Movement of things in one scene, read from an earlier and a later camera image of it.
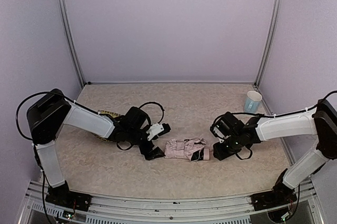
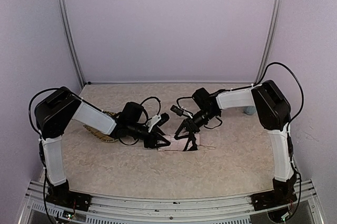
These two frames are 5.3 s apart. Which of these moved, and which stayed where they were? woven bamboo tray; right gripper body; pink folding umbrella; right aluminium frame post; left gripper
Moved: pink folding umbrella; left gripper; right gripper body
Stayed: woven bamboo tray; right aluminium frame post
